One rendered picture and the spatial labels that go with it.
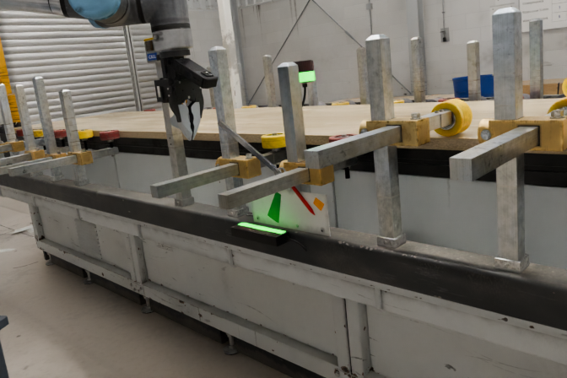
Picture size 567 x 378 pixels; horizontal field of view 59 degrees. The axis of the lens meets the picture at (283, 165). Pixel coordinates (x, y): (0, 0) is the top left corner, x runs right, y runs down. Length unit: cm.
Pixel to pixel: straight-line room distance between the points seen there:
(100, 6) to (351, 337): 112
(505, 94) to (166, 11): 73
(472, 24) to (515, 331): 769
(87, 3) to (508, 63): 77
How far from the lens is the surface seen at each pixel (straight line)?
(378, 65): 102
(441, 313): 113
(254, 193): 105
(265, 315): 191
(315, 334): 176
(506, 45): 91
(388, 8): 924
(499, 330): 109
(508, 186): 95
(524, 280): 97
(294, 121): 118
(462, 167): 68
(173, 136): 158
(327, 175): 117
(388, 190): 106
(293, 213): 124
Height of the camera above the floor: 110
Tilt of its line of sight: 11 degrees down
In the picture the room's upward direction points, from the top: 6 degrees counter-clockwise
